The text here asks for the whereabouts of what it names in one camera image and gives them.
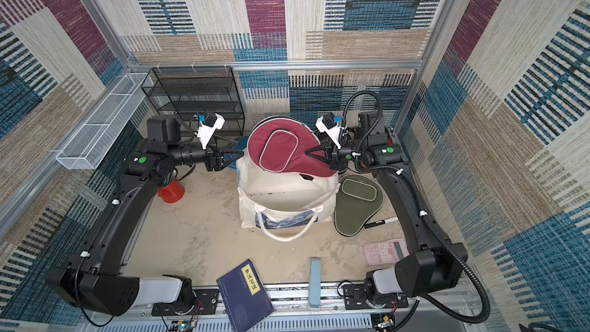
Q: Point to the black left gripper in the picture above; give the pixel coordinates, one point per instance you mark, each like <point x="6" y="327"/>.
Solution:
<point x="219" y="163"/>

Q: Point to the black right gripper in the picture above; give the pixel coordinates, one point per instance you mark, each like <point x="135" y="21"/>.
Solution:
<point x="333" y="157"/>

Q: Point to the maroon paddle cover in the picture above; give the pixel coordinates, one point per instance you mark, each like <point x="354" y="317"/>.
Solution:
<point x="278" y="144"/>

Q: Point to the olive green paddle cover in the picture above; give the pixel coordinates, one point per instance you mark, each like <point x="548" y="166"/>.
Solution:
<point x="358" y="199"/>

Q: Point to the cream canvas tote bag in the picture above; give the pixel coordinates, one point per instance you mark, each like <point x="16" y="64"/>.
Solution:
<point x="284" y="206"/>

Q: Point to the blue paddle cover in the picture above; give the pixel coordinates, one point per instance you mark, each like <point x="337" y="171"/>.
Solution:
<point x="242" y="146"/>

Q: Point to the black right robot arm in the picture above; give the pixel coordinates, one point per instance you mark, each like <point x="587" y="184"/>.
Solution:
<point x="434" y="262"/>

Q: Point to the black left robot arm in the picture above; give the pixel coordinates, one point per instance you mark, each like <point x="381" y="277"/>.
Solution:
<point x="91" y="279"/>

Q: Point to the red pencil cup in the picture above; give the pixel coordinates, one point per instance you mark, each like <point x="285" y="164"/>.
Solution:
<point x="172" y="193"/>

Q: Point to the black marker pen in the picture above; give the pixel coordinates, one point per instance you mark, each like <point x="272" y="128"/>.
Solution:
<point x="381" y="222"/>

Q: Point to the pink calculator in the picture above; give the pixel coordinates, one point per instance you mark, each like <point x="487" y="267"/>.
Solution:
<point x="385" y="252"/>

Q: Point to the light blue eraser block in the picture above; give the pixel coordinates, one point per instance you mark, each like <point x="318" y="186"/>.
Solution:
<point x="314" y="286"/>

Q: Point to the dark blue book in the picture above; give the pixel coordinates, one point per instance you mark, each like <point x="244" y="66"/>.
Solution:
<point x="246" y="301"/>

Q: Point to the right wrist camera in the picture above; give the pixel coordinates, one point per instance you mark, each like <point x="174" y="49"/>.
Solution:
<point x="331" y="125"/>

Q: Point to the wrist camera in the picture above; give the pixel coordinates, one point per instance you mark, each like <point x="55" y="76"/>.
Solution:
<point x="207" y="126"/>
<point x="331" y="125"/>

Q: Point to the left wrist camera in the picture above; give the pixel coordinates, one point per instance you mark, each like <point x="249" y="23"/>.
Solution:
<point x="207" y="126"/>

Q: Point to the black wire mesh shelf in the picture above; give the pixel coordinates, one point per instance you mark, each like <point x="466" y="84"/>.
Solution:
<point x="191" y="91"/>

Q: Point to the white wire mesh basket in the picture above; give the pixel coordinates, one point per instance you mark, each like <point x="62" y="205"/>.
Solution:
<point x="92" y="141"/>

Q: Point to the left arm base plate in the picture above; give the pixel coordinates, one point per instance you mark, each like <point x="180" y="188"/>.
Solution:
<point x="201" y="301"/>

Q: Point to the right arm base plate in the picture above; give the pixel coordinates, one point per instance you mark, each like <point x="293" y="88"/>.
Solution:
<point x="360" y="297"/>

